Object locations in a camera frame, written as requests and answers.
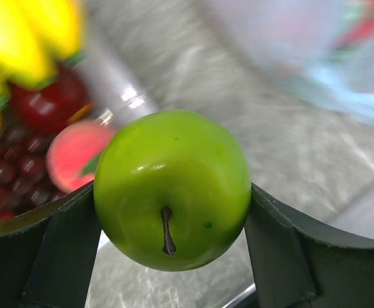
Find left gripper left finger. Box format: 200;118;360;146
0;184;101;307

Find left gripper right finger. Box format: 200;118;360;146
245;185;374;307

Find pink fake peach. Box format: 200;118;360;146
46;120;116;194

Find green fake apple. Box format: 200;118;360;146
94;110;251;271

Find blue printed plastic bag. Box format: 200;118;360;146
202;1;374;123

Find small red fake apple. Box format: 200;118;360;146
10;64;92;134

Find dark red grape bunch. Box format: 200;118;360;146
0;124;65;222

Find white plastic fruit basket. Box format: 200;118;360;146
74;45;158;128

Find yellow banana bunch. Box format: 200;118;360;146
0;1;83;129

